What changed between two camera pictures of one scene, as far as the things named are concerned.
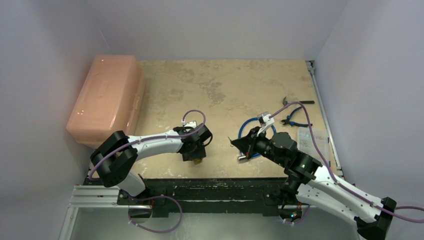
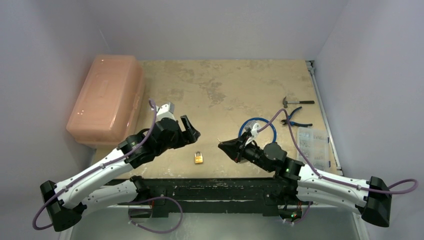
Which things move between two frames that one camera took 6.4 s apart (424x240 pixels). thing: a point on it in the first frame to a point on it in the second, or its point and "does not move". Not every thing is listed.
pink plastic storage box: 110,98 does not move
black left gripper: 200,153 to 189,136
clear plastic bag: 305,144 does not move
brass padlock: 197,161 does not move
